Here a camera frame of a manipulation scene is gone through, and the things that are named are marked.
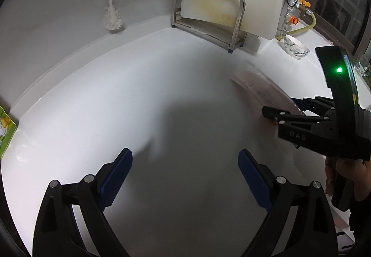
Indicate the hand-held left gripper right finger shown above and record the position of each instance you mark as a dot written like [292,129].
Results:
[255,178]

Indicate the steel cutting board rack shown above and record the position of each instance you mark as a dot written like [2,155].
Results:
[203,26]

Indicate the glass cup cartoon print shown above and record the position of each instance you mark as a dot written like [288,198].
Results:
[362,67]

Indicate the floral ceramic bowl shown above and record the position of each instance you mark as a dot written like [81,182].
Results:
[295,48]

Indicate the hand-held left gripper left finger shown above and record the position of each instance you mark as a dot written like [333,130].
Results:
[116,175]

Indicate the gas valve orange knob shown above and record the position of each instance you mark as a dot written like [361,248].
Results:
[292,19]

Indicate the green printed packet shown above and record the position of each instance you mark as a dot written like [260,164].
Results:
[7,132]

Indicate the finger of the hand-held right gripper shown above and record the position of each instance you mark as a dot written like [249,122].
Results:
[316,104]
[289,118]

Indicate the person's right hand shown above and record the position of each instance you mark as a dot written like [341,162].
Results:
[361,175]

